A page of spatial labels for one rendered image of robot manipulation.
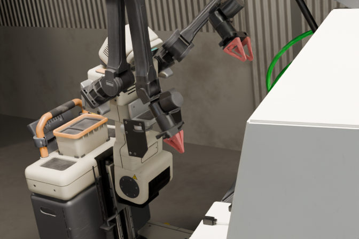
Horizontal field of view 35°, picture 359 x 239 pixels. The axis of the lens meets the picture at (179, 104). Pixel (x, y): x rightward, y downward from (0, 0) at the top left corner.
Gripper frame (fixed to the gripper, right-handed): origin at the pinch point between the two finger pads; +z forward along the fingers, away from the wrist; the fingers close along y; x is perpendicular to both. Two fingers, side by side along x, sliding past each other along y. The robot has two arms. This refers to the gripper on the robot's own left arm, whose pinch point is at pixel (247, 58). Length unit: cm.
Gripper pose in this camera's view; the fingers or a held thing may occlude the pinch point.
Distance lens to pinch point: 194.4
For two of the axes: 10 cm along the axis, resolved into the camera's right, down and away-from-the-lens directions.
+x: -6.1, 6.0, 5.2
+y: 5.8, -1.1, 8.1
